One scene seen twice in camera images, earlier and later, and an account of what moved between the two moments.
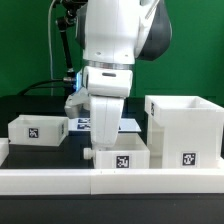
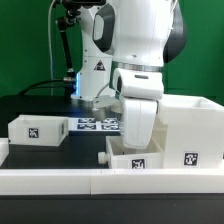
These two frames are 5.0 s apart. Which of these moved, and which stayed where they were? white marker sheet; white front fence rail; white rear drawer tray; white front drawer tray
Moved: white front drawer tray
Stayed: white front fence rail; white rear drawer tray; white marker sheet
